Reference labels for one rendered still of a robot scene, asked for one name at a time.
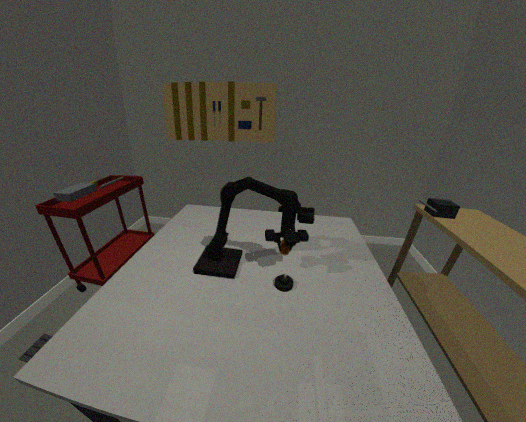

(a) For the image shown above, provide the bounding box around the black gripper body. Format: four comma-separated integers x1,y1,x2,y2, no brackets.
265,221,309,242

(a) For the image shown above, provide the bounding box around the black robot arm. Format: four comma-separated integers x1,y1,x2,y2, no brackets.
206,177,314,262

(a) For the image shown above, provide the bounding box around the orange knob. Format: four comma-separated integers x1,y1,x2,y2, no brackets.
280,239,290,256

